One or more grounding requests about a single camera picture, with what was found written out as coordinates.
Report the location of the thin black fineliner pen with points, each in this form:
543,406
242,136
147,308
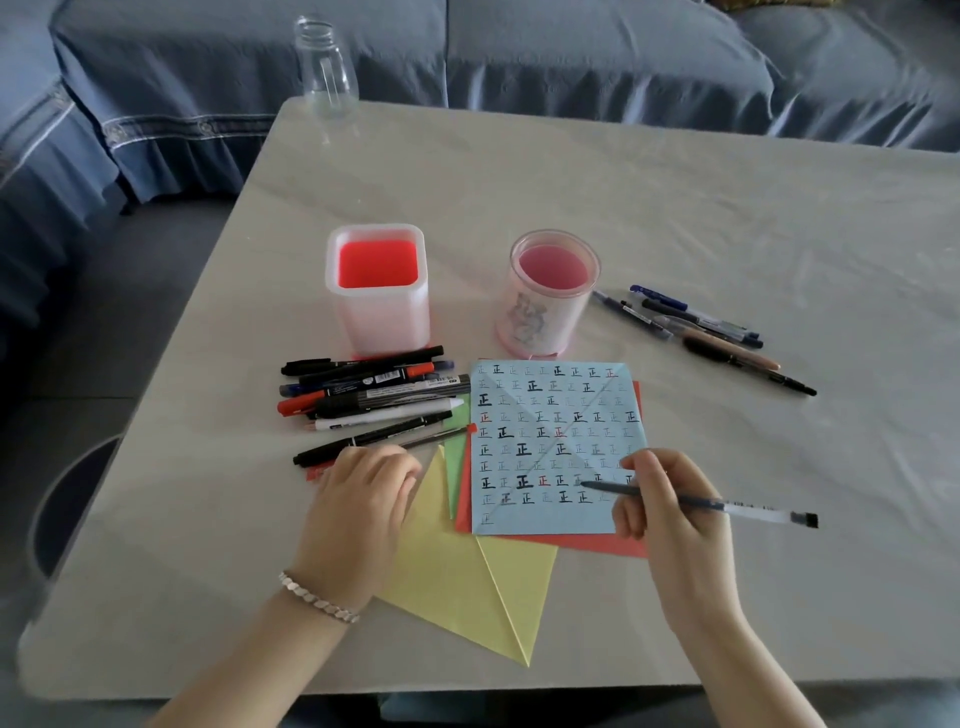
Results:
375,439

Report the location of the thick black grey marker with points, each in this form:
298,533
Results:
405,396

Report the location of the clear glass jar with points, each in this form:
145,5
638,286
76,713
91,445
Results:
326,75

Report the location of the person's left hand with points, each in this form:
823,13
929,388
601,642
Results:
352,525

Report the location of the square white red pen holder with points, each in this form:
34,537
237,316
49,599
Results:
382,322

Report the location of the black marker pen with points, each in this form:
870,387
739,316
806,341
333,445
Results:
304,367

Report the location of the pile of assorted pens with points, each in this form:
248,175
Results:
697,322

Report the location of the blue paper with writing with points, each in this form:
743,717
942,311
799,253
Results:
555,517

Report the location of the red gel pen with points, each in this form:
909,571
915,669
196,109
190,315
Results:
316,472

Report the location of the person's right hand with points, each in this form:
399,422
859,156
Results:
690,555

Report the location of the thin black pen with clip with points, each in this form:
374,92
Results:
780,381

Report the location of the person's left forearm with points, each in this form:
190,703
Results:
247,667

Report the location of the white pen with black label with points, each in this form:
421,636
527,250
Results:
405,414

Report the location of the red black double-tip marker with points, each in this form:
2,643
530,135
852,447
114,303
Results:
296,405

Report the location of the red paper sheet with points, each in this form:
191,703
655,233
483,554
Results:
600,546

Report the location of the green paper sheet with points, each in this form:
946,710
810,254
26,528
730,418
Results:
456,465

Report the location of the round pink pen holder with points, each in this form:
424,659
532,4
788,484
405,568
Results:
540,322

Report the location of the slim navy pen white end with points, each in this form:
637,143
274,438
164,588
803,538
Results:
765,514

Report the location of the mustard yellow cushion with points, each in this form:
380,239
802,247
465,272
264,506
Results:
772,4

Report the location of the yellow paper sheet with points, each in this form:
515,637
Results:
450,577

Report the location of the blue covered sofa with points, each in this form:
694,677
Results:
225,75

